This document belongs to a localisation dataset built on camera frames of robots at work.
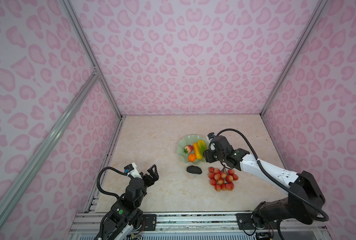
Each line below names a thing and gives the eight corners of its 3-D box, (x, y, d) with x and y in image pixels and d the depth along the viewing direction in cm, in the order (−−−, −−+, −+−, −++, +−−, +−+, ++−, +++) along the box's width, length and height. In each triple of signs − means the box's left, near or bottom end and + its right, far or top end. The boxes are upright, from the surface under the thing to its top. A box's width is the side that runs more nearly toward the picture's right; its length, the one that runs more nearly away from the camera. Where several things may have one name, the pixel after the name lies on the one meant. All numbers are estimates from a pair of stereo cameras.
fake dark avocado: (186, 171, 91) (186, 169, 88) (187, 166, 93) (187, 164, 91) (201, 175, 89) (201, 173, 87) (202, 169, 91) (202, 167, 89)
